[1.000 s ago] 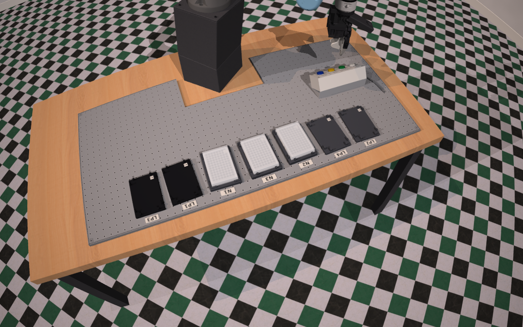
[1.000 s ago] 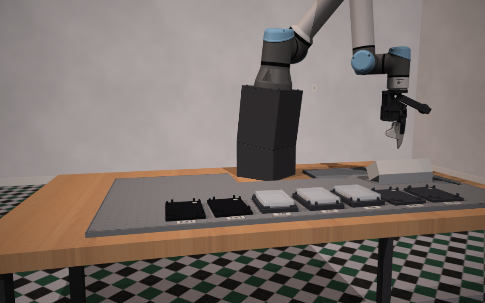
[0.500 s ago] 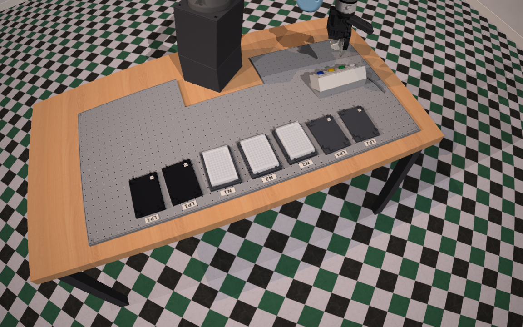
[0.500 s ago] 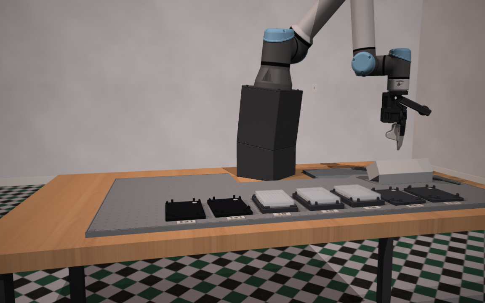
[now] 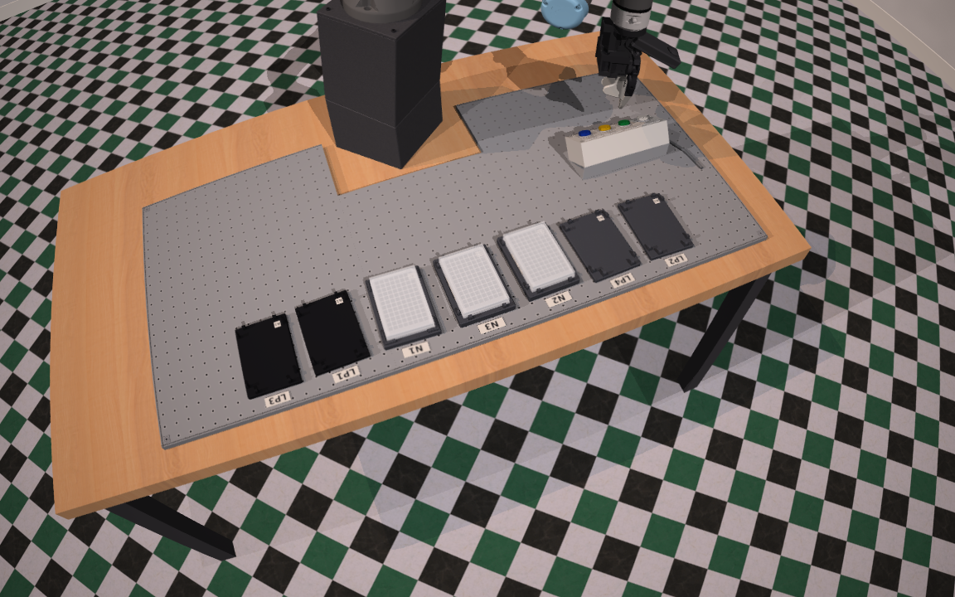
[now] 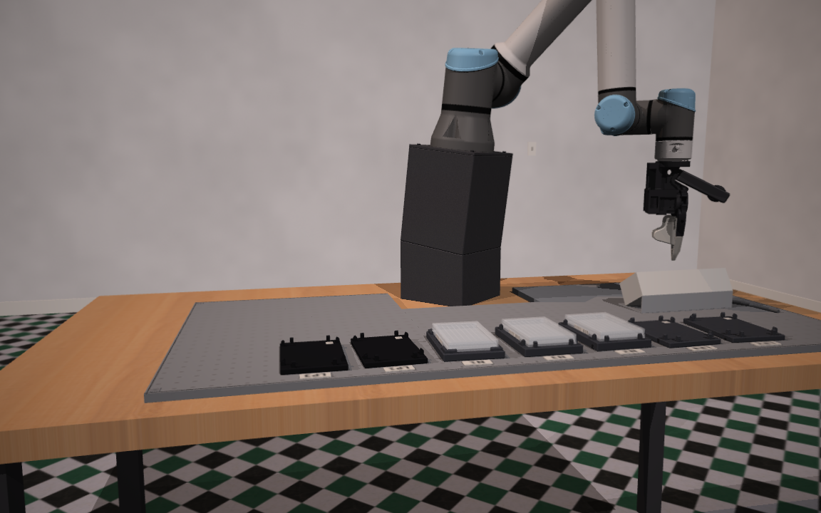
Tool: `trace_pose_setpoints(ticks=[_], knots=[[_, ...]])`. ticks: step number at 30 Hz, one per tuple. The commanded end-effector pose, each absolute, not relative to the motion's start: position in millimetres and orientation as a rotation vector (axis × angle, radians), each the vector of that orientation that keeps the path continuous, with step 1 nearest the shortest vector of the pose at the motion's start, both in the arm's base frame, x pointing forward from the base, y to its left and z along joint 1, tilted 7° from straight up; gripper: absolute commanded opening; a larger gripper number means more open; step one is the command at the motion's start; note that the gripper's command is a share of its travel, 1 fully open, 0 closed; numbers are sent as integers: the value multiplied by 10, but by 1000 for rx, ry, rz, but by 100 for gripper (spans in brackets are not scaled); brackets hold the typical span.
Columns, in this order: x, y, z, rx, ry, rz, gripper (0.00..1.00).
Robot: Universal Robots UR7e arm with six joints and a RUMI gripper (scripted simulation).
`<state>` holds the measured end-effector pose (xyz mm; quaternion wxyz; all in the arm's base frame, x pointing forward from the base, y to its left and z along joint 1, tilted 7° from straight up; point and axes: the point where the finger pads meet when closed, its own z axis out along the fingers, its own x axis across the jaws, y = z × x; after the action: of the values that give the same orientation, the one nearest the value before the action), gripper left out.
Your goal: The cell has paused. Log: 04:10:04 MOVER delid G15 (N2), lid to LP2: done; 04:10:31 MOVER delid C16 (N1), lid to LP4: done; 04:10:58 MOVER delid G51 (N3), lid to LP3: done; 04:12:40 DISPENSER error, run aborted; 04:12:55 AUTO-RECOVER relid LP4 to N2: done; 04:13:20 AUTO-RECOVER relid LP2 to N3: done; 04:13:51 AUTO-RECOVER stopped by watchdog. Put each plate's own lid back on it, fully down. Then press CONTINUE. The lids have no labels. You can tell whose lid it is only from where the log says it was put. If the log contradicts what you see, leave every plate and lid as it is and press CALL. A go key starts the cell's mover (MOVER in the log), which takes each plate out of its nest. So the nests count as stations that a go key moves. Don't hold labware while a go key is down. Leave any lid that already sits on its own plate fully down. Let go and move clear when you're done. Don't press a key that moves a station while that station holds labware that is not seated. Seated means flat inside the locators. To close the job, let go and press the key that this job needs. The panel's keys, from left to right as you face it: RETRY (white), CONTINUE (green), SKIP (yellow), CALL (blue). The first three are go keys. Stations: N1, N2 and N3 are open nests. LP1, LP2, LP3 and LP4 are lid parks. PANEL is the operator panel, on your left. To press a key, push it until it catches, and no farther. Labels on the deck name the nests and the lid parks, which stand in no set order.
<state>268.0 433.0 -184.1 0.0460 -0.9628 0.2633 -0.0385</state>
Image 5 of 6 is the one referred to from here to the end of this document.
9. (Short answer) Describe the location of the white label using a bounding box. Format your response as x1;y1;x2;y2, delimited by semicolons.
477;317;506;334
332;366;360;384
610;273;635;289
264;391;291;408
665;254;688;267
402;342;430;358
545;291;572;308

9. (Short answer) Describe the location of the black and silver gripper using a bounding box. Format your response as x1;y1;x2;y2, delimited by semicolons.
595;17;647;109

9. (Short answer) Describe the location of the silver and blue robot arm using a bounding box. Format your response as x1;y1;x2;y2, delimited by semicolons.
342;0;681;69

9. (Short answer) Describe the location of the beige operator button panel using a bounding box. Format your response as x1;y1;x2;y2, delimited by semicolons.
563;115;703;180

